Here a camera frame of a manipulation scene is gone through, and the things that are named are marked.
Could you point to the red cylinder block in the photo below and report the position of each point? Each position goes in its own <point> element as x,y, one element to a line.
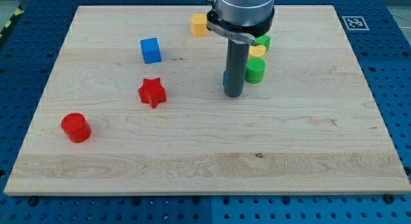
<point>76,127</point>

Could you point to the red star block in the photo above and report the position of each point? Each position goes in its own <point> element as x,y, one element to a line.
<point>152,92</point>

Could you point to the black white fiducial marker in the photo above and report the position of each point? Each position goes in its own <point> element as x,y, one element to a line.
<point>355,23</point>

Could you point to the yellow hexagon block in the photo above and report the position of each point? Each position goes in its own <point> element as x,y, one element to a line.
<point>198,24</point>

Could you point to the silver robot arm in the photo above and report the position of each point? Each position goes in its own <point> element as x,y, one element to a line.
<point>240,20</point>

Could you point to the green block behind arm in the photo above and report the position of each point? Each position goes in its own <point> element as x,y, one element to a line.
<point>263,40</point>

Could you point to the wooden board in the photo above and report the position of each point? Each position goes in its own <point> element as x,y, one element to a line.
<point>310,127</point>

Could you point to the yellow heart block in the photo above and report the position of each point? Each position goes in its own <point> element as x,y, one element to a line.
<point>257,51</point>

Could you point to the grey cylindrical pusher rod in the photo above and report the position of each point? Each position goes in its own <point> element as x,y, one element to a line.
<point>236,66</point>

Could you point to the green cylinder block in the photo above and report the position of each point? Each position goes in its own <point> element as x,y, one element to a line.
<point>255,70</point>

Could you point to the blue cube block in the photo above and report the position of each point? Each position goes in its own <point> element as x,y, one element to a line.
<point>150,50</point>

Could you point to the blue block behind rod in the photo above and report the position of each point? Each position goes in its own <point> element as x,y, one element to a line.
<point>224,77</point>

